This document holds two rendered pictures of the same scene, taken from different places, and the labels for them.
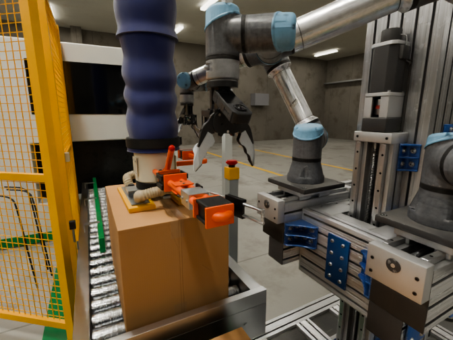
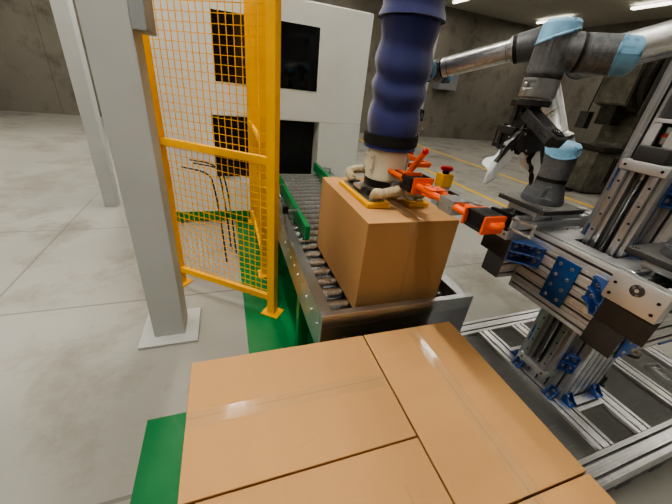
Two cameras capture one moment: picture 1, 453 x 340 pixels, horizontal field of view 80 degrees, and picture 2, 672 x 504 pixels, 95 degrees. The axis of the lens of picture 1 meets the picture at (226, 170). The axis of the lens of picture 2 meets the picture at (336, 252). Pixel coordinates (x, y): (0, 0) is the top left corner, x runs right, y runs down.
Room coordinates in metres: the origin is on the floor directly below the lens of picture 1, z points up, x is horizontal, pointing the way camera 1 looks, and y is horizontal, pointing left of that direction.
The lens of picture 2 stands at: (-0.23, 0.34, 1.37)
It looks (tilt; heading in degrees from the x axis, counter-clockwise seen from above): 28 degrees down; 6
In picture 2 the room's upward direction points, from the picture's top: 7 degrees clockwise
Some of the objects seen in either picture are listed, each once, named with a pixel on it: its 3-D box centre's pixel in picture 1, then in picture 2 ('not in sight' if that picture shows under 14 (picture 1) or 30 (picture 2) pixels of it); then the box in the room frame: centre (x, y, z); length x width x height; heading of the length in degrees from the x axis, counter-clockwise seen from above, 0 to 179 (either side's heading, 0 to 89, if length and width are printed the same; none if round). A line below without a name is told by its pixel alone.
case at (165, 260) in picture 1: (160, 237); (375, 235); (1.15, 0.31, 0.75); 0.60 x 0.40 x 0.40; 27
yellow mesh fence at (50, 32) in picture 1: (65, 145); (255, 123); (2.22, 1.33, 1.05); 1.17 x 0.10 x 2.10; 27
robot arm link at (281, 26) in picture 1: (269, 35); (602, 55); (0.64, -0.09, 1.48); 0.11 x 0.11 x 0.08; 79
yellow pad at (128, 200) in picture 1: (134, 193); (362, 189); (1.11, 0.40, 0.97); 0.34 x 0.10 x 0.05; 28
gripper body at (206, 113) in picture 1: (221, 109); (522, 127); (0.65, 0.01, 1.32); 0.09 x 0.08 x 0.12; 24
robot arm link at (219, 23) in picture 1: (224, 34); (554, 50); (0.64, 0.01, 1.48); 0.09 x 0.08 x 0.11; 79
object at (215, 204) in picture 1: (212, 210); (482, 219); (0.63, 0.03, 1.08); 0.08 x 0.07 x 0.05; 28
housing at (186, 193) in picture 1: (194, 197); (453, 204); (0.75, 0.09, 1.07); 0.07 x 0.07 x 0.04; 28
